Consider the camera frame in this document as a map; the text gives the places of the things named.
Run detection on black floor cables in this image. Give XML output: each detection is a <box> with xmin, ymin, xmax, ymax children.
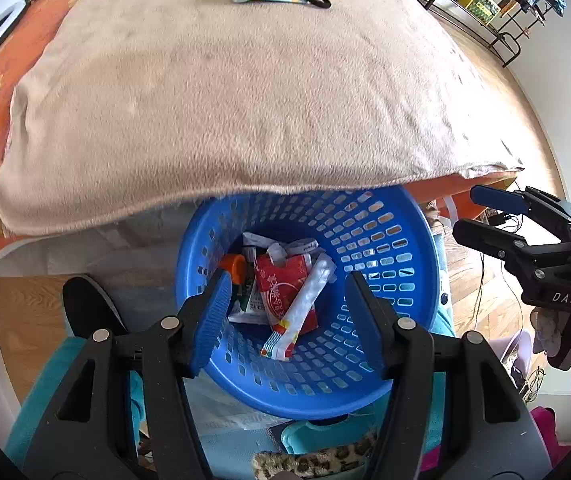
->
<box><xmin>470</xmin><ymin>255</ymin><xmax>531</xmax><ymax>341</ymax></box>

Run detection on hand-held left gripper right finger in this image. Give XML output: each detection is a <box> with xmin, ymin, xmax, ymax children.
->
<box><xmin>344</xmin><ymin>271</ymin><xmax>552</xmax><ymax>480</ymax></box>

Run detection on person's teal trousers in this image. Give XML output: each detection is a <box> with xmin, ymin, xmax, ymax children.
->
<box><xmin>6</xmin><ymin>230</ymin><xmax>459</xmax><ymax>480</ymax></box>

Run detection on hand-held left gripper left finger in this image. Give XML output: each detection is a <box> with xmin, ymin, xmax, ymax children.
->
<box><xmin>26</xmin><ymin>270</ymin><xmax>234</xmax><ymax>480</ymax></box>

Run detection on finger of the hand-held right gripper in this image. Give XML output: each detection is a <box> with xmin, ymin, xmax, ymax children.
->
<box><xmin>453</xmin><ymin>219</ymin><xmax>571</xmax><ymax>302</ymax></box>
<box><xmin>470</xmin><ymin>185</ymin><xmax>571</xmax><ymax>241</ymax></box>

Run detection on black clothes rack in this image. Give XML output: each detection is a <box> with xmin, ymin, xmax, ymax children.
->
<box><xmin>435</xmin><ymin>0</ymin><xmax>571</xmax><ymax>68</ymax></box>

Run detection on lilac plastic object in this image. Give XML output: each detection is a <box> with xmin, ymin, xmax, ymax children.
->
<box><xmin>505</xmin><ymin>330</ymin><xmax>536</xmax><ymax>391</ymax></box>

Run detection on beige fleece blanket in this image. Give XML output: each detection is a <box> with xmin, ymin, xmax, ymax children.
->
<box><xmin>0</xmin><ymin>0</ymin><xmax>523</xmax><ymax>238</ymax></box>

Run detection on leopard print slipper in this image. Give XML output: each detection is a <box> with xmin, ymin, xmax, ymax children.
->
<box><xmin>252</xmin><ymin>432</ymin><xmax>379</xmax><ymax>480</ymax></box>

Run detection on white plastic bag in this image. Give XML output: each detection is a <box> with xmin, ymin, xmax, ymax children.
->
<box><xmin>242</xmin><ymin>232</ymin><xmax>321</xmax><ymax>261</ymax></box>

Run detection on blue plastic basket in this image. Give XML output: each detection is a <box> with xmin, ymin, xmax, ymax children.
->
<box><xmin>176</xmin><ymin>187</ymin><xmax>441</xmax><ymax>421</ymax></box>

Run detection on red box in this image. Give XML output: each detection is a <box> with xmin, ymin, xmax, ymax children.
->
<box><xmin>254</xmin><ymin>252</ymin><xmax>319</xmax><ymax>336</ymax></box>

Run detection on yellow crate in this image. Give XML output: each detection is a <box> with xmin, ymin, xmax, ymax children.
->
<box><xmin>459</xmin><ymin>0</ymin><xmax>497</xmax><ymax>26</ymax></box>

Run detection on colourful striped packet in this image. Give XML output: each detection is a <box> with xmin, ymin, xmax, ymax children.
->
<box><xmin>260</xmin><ymin>252</ymin><xmax>337</xmax><ymax>361</ymax></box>

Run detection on white wipes packet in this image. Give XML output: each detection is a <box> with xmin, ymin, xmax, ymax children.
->
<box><xmin>228</xmin><ymin>280</ymin><xmax>271</xmax><ymax>326</ymax></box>

